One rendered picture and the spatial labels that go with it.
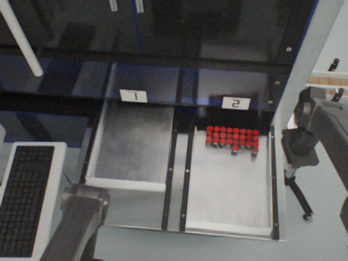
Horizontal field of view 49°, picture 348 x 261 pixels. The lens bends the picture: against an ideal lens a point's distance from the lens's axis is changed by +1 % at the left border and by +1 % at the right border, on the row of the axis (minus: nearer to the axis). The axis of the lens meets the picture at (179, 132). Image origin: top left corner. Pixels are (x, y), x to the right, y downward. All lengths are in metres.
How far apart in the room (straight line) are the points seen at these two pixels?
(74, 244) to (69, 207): 0.10
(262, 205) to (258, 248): 0.90
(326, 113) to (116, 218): 0.74
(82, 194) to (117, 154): 0.60
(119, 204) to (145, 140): 0.25
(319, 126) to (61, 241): 0.50
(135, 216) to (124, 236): 0.91
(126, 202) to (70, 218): 0.60
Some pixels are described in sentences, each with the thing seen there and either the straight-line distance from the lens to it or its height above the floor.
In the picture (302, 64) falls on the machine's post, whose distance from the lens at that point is 1.12.
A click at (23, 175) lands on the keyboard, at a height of 0.83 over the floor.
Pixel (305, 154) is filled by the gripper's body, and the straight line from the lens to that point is 0.95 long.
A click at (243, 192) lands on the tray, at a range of 1.26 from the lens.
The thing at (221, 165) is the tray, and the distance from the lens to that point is 1.29.
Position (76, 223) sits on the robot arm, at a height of 1.44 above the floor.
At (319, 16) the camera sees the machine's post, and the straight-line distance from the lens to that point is 1.00.
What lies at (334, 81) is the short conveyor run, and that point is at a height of 0.93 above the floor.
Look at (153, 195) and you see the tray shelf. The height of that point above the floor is 0.88.
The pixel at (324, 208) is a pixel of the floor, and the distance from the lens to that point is 2.30.
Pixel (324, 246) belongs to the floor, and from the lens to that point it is 2.23.
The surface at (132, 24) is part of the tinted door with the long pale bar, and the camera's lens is 1.04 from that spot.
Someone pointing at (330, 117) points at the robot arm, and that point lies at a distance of 0.75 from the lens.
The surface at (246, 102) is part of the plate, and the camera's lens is 1.25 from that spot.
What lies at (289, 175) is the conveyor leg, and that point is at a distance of 2.10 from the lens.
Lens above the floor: 2.04
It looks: 59 degrees down
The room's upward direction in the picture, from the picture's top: 1 degrees counter-clockwise
